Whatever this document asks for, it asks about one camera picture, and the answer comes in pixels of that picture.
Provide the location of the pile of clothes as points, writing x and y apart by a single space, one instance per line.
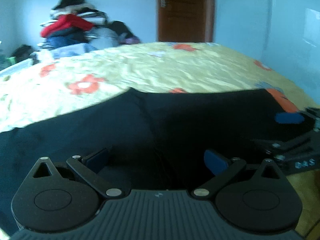
79 22

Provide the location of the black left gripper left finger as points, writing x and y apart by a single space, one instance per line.
96 171

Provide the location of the black bag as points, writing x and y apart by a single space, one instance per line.
22 52

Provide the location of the brown wooden door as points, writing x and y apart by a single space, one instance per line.
185 20

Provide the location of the black pants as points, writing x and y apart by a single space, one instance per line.
158 139

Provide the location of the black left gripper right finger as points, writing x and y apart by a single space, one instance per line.
223 169

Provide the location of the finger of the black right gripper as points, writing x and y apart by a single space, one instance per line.
289 118

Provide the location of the yellow floral quilt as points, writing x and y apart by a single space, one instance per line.
261 202

